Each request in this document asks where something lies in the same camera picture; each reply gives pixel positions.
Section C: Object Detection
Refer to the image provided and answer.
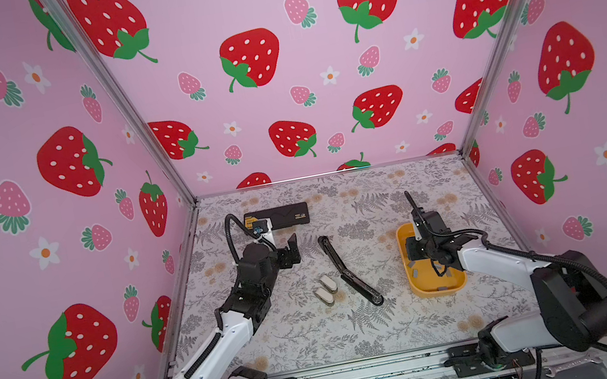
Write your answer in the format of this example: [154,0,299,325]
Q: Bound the black tool case yellow label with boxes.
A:
[244,202,311,230]

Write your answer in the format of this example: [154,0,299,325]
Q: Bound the beige eraser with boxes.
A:
[314,287,335,307]

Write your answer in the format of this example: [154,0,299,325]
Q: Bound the yellow plastic tray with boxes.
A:
[396,224,467,299]

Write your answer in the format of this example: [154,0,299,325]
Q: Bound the silver wrench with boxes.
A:
[544,355,603,379]

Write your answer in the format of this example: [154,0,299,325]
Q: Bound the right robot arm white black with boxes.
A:
[406,194,607,370]

